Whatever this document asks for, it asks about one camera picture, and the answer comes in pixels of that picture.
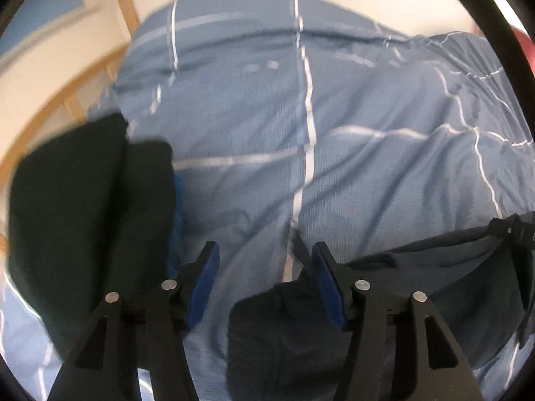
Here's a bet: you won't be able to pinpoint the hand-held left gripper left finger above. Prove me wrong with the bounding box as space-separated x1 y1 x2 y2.
46 240 220 401

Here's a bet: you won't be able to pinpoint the blue window blind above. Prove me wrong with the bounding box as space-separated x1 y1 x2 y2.
0 0 86 48

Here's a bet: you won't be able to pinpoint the blue checked duvet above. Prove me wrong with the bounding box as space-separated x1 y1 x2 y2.
0 0 535 401

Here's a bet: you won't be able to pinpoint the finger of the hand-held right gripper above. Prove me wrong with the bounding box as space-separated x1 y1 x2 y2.
491 213 535 260

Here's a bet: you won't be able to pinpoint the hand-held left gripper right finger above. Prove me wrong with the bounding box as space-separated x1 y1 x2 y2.
311 241 488 401

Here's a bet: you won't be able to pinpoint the dark navy pants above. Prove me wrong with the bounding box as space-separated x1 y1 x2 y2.
7 113 532 401

